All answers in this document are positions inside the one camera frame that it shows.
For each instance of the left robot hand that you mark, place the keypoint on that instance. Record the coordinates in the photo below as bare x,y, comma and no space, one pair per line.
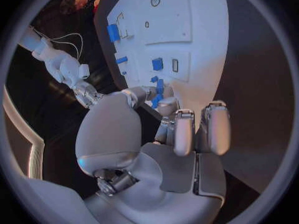
109,130

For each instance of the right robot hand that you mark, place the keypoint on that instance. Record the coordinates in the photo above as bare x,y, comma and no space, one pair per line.
87,94

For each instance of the blue short cylinder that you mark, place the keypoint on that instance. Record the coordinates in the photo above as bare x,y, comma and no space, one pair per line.
157,100

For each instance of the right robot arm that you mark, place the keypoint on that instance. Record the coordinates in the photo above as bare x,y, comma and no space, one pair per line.
56,59

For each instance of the white task board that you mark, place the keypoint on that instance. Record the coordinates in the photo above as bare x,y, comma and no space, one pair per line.
168,31

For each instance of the blue rectangular block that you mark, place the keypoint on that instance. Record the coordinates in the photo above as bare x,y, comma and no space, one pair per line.
113,33

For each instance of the small blue peg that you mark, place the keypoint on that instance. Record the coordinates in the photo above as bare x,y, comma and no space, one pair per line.
154,79

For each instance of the blue square block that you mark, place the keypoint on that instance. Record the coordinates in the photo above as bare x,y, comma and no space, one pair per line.
157,64

